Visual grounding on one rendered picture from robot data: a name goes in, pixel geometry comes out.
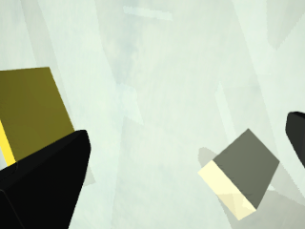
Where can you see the cream rectangular block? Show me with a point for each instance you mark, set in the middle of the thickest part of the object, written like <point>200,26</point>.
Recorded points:
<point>241,174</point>

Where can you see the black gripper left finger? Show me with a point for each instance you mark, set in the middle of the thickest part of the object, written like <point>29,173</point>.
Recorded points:
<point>41,191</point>

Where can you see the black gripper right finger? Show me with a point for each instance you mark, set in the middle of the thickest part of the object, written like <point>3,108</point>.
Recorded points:
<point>295,131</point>

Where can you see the yellow rectangular block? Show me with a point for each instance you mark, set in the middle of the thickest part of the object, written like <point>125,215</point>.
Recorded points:
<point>32,114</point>

